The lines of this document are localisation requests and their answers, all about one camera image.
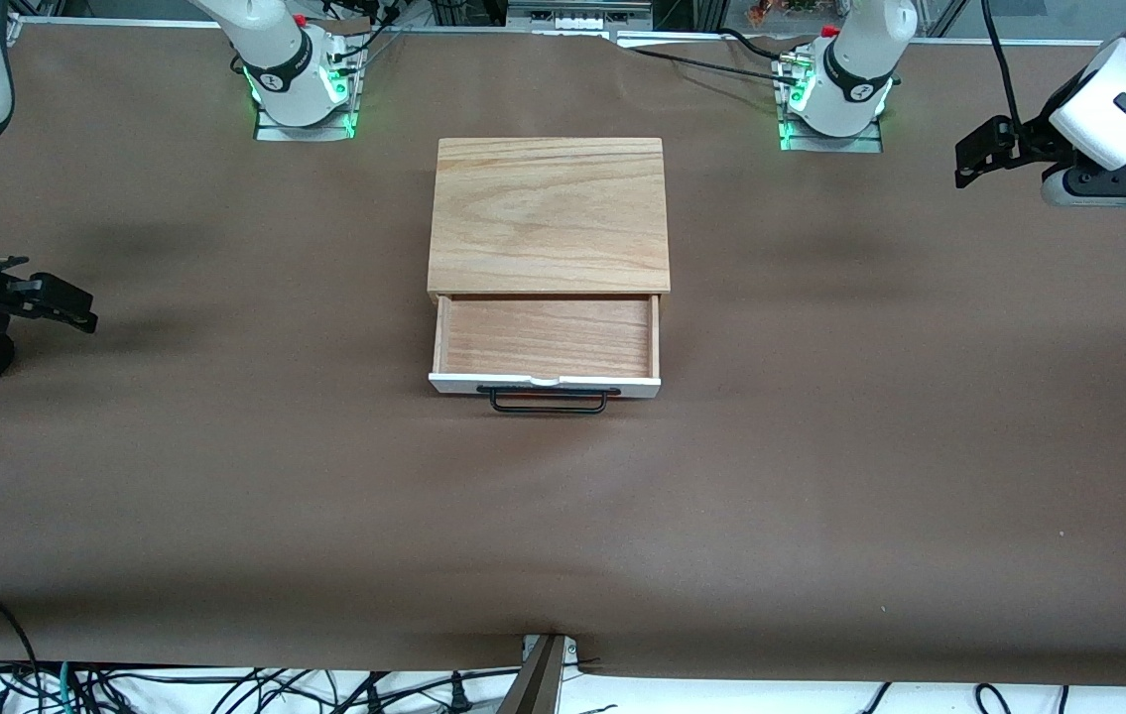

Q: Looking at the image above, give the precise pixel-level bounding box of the wooden drawer cabinet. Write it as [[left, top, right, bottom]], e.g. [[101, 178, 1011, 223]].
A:
[[426, 137, 673, 304]]

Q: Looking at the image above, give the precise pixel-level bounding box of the grey box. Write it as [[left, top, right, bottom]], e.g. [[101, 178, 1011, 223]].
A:
[[506, 0, 655, 34]]

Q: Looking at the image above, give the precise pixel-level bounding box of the brown table cover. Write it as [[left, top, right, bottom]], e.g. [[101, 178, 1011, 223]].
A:
[[0, 20, 1126, 687]]

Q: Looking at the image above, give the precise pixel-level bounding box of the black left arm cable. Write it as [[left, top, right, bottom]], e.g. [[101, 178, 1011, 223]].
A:
[[979, 0, 1026, 136]]

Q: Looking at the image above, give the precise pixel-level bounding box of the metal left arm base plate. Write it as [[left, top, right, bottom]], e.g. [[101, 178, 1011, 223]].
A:
[[778, 50, 887, 154]]

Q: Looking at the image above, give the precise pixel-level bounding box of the thick black base cable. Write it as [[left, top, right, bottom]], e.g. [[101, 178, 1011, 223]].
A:
[[617, 28, 804, 86]]

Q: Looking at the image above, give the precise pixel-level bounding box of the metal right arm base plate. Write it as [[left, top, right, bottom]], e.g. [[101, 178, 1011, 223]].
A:
[[254, 44, 366, 143]]

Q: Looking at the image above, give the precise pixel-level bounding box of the teal cable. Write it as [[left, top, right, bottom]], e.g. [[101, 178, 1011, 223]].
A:
[[54, 652, 80, 714]]

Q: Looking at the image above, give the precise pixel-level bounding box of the dark metal post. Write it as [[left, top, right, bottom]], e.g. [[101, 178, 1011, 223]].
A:
[[494, 635, 564, 714]]

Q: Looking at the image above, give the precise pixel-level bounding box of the silver corner bracket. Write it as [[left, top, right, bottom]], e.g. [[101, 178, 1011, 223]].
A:
[[521, 633, 582, 665]]

